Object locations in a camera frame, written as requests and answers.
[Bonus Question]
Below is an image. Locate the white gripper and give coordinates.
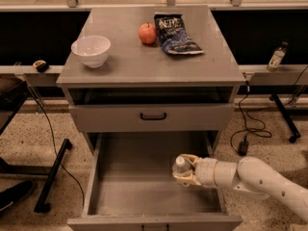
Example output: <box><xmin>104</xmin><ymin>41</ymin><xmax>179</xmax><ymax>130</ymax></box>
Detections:
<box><xmin>172</xmin><ymin>154</ymin><xmax>218</xmax><ymax>188</ymax></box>

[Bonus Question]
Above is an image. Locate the clear plastic water bottle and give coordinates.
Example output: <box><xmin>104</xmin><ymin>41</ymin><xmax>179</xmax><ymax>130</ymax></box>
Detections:
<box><xmin>172</xmin><ymin>156</ymin><xmax>192</xmax><ymax>187</ymax></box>

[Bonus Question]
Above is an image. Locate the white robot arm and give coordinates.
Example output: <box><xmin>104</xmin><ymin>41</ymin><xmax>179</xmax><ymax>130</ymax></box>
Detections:
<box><xmin>172</xmin><ymin>154</ymin><xmax>308</xmax><ymax>221</ymax></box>

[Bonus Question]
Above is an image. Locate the open grey lower drawer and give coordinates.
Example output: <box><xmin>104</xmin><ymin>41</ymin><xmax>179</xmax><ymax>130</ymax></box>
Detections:
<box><xmin>68</xmin><ymin>132</ymin><xmax>242</xmax><ymax>231</ymax></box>

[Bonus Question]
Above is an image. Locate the grey drawer cabinet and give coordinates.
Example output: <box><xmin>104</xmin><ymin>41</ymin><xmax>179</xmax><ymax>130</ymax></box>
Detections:
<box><xmin>57</xmin><ymin>5</ymin><xmax>244</xmax><ymax>152</ymax></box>

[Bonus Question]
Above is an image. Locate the closed grey upper drawer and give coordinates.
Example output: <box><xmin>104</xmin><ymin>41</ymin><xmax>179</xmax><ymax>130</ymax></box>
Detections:
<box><xmin>69</xmin><ymin>104</ymin><xmax>234</xmax><ymax>132</ymax></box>

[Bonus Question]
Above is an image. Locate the black wheeled stand right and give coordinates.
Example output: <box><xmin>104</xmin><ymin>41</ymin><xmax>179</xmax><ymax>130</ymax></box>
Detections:
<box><xmin>269</xmin><ymin>93</ymin><xmax>301</xmax><ymax>143</ymax></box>

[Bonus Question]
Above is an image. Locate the blue chip bag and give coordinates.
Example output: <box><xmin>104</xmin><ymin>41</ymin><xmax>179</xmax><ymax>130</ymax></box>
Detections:
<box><xmin>154</xmin><ymin>13</ymin><xmax>204</xmax><ymax>55</ymax></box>

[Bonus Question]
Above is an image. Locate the red apple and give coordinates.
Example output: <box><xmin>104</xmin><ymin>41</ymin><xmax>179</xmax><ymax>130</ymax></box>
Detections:
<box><xmin>139</xmin><ymin>22</ymin><xmax>157</xmax><ymax>44</ymax></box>

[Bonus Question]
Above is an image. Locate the white bowl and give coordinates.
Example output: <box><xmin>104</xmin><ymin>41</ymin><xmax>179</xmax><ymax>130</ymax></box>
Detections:
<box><xmin>71</xmin><ymin>36</ymin><xmax>111</xmax><ymax>67</ymax></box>

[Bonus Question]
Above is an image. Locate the black stand leg left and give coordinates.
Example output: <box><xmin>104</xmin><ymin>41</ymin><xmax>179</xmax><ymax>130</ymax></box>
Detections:
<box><xmin>34</xmin><ymin>139</ymin><xmax>72</xmax><ymax>214</ymax></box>

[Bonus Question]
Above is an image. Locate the black shoe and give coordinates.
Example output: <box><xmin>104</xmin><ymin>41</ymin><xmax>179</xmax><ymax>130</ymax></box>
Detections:
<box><xmin>0</xmin><ymin>180</ymin><xmax>34</xmax><ymax>212</ymax></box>

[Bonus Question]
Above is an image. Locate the small black yellow object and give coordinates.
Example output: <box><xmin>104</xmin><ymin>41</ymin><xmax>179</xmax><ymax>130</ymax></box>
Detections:
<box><xmin>33</xmin><ymin>60</ymin><xmax>49</xmax><ymax>73</ymax></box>

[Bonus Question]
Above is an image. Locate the black power cable with adapter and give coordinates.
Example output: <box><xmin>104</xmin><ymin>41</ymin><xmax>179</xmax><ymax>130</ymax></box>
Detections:
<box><xmin>229</xmin><ymin>80</ymin><xmax>273</xmax><ymax>157</ymax></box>

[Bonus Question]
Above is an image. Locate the black cable on left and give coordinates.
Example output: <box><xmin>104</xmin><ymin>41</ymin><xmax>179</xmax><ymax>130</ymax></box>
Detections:
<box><xmin>27</xmin><ymin>84</ymin><xmax>86</xmax><ymax>207</ymax></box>

